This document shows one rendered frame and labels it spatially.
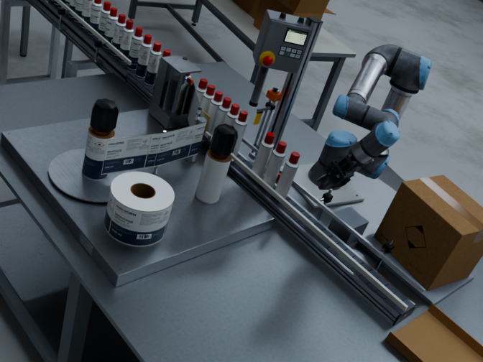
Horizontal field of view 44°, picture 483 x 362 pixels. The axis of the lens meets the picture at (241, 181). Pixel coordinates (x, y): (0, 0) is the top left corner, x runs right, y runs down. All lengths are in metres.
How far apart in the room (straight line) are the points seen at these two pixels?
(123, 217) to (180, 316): 0.34
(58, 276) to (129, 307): 0.94
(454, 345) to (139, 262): 1.06
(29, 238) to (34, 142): 0.69
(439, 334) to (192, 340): 0.85
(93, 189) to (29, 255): 0.79
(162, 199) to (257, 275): 0.42
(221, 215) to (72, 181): 0.52
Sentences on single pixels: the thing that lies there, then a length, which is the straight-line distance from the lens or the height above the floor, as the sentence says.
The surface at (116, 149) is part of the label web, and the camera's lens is 2.08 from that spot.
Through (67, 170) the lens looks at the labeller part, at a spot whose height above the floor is 0.89.
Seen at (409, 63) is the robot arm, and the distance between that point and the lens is 2.33.
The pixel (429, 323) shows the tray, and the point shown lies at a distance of 2.18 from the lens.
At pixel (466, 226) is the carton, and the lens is 2.19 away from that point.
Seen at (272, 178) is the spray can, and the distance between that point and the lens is 2.30.
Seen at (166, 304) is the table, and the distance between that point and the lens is 1.84.
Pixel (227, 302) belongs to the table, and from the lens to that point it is 1.90.
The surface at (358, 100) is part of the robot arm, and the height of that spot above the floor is 1.38.
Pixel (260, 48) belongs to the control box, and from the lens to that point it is 2.26.
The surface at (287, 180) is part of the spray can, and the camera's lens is 2.25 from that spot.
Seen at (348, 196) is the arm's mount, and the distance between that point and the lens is 2.57.
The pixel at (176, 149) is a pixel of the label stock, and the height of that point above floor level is 0.98.
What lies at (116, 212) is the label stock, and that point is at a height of 0.98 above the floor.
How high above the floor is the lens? 2.16
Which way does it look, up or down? 33 degrees down
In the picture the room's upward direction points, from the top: 19 degrees clockwise
